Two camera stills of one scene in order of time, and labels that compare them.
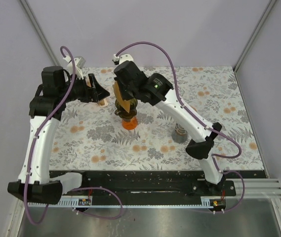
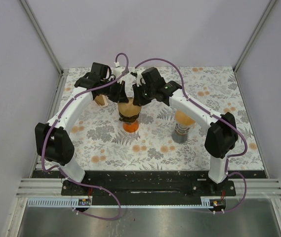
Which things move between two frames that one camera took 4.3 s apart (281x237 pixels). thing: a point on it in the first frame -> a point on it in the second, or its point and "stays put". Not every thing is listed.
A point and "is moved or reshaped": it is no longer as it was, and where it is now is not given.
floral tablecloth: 91,137 stays put
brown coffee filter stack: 103,103 stays put
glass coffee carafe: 180,134 stays put
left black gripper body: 80,91 -> 113,92
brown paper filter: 125,104 is moved or reshaped
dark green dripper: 122,113 -> 128,119
